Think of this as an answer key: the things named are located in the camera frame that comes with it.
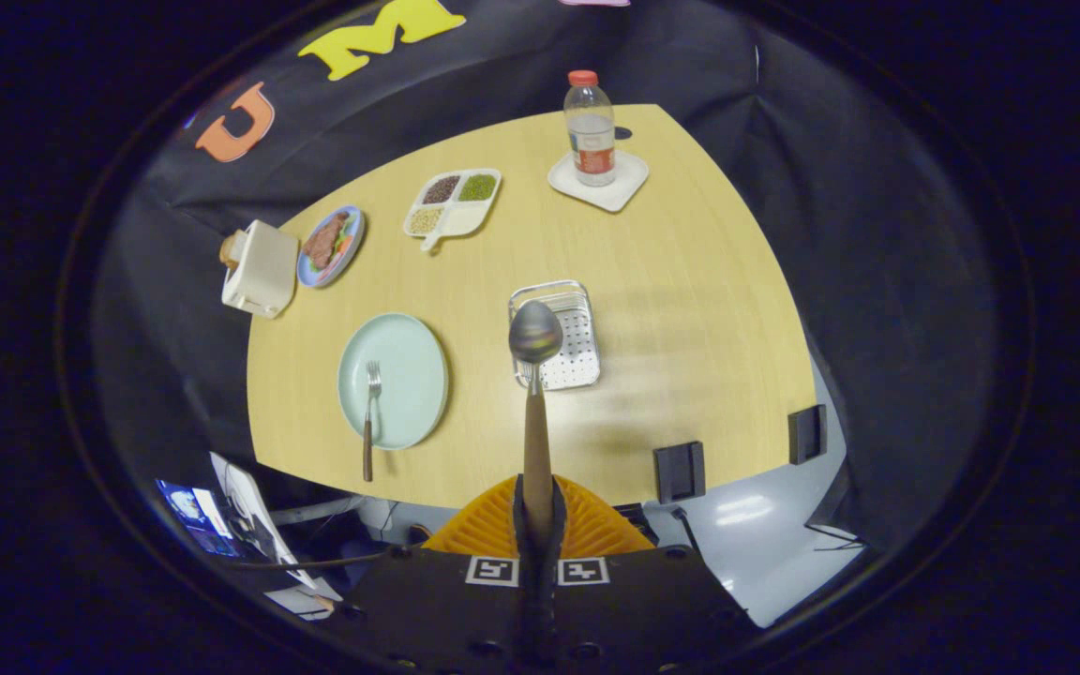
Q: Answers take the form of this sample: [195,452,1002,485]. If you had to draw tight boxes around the white square coaster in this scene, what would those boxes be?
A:
[547,150,650,214]

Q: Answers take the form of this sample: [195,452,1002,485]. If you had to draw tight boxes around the perforated metal basket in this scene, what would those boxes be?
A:
[508,280,602,391]

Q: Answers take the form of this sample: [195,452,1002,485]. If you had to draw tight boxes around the wooden handle metal fork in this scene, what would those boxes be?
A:
[362,361,383,483]

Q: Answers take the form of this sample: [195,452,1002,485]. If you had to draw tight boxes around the blue plate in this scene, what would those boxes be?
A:
[296,205,367,289]

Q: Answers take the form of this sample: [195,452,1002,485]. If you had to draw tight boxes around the light green plate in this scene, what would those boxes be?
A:
[337,312,449,451]

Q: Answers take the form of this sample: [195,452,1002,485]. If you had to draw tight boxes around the white compartment tray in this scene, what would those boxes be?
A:
[403,168,503,253]

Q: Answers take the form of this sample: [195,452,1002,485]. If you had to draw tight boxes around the clear water bottle red cap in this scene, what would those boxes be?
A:
[564,70,618,187]

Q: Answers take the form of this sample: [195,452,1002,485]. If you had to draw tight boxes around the black cable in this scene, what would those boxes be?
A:
[221,548,393,572]

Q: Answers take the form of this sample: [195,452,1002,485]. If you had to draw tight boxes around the brown meat slice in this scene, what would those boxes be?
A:
[304,212,352,271]

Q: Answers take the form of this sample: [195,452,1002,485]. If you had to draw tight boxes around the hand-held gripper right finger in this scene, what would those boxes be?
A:
[538,474,758,674]

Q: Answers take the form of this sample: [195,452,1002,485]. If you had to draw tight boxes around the white toaster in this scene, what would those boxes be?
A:
[221,220,300,320]

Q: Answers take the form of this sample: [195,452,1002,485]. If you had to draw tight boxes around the sliced vegetables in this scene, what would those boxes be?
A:
[313,223,357,280]

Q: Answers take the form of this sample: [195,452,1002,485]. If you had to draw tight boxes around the wooden handle metal spoon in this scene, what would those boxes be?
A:
[508,300,564,545]

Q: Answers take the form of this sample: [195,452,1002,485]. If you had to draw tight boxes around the laptop screen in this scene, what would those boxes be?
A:
[156,480,246,559]

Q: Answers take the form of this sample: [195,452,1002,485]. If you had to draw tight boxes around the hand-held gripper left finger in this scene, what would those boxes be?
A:
[332,474,539,674]

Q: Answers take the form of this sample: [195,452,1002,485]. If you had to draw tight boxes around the black table clamp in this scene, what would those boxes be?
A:
[788,404,828,466]
[653,442,707,504]

